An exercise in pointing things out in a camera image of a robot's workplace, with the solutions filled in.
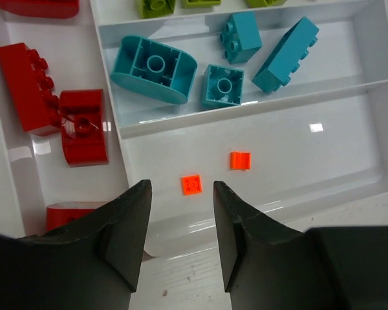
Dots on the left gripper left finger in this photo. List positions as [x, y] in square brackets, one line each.
[91, 263]

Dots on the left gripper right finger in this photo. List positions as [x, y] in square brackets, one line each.
[267, 265]

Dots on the red flower lego brick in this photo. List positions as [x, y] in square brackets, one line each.
[59, 214]

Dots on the tiny orange lego piece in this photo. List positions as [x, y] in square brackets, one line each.
[240, 161]

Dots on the small orange plate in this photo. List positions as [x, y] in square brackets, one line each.
[191, 184]

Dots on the red arch lego brick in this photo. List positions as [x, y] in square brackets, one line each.
[82, 135]

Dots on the red slope lego brick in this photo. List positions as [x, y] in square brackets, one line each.
[31, 89]

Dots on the small teal lego brick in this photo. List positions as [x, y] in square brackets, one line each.
[221, 87]

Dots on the teal rounded lego brick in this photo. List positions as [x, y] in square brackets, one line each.
[153, 69]

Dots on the teal stepped lego brick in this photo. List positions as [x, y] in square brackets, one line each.
[285, 58]

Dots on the teal square lego brick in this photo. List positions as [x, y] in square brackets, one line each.
[240, 38]

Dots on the red wedge lego brick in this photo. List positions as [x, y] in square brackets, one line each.
[42, 8]

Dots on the small green lego brick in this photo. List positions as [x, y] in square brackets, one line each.
[148, 9]

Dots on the green square lego brick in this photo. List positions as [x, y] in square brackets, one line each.
[200, 3]

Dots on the white compartment tray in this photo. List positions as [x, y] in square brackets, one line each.
[319, 142]

